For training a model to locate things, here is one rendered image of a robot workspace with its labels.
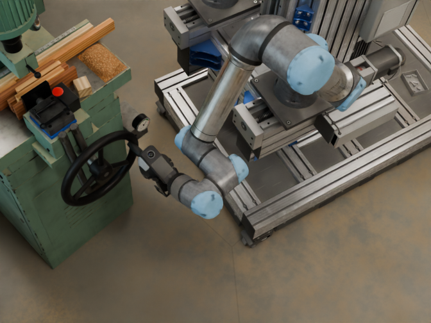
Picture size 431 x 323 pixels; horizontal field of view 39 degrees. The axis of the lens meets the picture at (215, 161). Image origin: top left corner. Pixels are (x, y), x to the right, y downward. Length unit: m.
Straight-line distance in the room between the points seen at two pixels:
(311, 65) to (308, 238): 1.39
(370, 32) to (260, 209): 0.81
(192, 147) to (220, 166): 0.10
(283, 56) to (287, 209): 1.14
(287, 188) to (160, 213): 0.57
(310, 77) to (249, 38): 0.18
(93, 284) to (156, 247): 0.30
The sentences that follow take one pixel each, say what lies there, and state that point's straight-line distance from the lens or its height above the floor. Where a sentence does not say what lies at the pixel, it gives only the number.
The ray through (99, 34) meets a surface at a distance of 2.03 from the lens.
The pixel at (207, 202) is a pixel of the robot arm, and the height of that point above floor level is 1.01.
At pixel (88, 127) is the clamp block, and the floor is 0.92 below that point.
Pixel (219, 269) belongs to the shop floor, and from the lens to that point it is 2.59.
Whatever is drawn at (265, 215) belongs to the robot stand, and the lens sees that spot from 2.45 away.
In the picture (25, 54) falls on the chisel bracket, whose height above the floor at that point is 1.07.
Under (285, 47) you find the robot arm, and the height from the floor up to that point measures 1.36.
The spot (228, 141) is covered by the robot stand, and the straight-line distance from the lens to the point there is 2.62.
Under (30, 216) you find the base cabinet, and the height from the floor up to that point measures 0.50.
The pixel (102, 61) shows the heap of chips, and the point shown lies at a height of 0.93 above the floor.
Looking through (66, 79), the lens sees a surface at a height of 0.94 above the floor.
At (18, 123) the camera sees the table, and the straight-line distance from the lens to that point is 1.89.
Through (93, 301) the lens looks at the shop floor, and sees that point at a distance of 2.56.
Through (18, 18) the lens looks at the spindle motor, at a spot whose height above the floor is 1.25.
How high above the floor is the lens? 2.43
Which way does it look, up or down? 60 degrees down
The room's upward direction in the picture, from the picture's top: 6 degrees clockwise
